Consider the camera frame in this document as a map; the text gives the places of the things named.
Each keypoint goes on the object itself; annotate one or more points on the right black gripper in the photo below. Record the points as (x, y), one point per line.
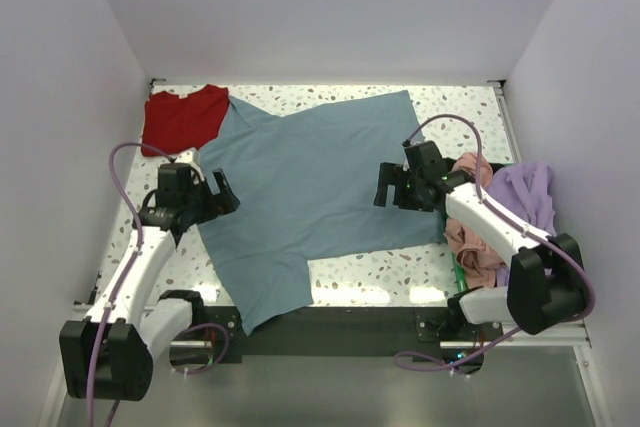
(394, 174)

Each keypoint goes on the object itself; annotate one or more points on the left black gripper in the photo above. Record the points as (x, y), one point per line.
(218, 204)

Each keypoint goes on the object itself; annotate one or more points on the blue-grey t-shirt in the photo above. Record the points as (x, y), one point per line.
(306, 184)

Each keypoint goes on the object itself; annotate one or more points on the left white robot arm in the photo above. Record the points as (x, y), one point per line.
(110, 353)

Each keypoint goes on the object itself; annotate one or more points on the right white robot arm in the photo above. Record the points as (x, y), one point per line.
(547, 283)

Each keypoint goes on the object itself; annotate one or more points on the folded red t-shirt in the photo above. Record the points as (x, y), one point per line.
(174, 123)

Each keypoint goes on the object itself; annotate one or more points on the green plastic bin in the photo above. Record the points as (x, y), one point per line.
(459, 272)

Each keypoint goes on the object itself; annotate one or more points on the crumpled pink t-shirt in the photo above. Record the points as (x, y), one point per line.
(470, 247)

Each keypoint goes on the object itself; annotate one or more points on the crumpled lilac t-shirt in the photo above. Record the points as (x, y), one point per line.
(523, 188)

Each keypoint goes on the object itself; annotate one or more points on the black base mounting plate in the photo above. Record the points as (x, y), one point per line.
(335, 332)

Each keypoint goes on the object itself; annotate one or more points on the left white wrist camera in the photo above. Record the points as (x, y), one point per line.
(191, 157)

